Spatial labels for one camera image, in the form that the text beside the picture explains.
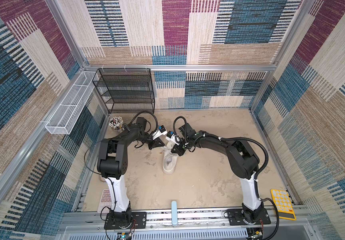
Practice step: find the light blue handle bar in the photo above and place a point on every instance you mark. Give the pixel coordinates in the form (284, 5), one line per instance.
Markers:
(174, 213)

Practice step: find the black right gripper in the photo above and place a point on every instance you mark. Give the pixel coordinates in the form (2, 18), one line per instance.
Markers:
(177, 150)

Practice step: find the white wire mesh basket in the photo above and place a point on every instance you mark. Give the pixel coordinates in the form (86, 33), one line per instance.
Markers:
(67, 113)

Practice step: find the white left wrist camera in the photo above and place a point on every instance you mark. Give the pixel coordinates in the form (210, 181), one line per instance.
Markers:
(161, 130)

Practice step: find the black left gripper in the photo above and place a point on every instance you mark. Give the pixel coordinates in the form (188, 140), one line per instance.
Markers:
(155, 143)

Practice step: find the yellow calculator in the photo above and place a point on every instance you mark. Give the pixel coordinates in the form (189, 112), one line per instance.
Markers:
(284, 205)

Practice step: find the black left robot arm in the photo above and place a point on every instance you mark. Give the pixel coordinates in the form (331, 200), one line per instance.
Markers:
(113, 163)

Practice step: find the white canvas sneaker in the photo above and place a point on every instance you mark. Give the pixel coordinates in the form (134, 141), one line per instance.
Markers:
(169, 169)

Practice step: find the black wire mesh shelf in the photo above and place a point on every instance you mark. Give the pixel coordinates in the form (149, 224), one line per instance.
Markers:
(125, 90)

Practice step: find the pink white flat device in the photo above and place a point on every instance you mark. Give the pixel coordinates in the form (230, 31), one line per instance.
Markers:
(105, 202)

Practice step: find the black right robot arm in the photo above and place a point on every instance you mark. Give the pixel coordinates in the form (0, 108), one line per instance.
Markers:
(243, 161)

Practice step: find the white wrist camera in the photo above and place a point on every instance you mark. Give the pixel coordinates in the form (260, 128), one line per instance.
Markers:
(161, 130)
(173, 138)

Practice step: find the clear tube of coloured pencils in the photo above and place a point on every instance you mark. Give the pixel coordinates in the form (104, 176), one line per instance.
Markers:
(116, 124)

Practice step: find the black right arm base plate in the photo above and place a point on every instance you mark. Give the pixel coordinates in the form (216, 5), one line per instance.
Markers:
(241, 217)

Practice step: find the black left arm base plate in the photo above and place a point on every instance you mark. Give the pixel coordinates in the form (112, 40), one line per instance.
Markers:
(116, 221)

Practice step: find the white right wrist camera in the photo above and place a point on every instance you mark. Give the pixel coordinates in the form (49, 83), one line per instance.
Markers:
(173, 138)

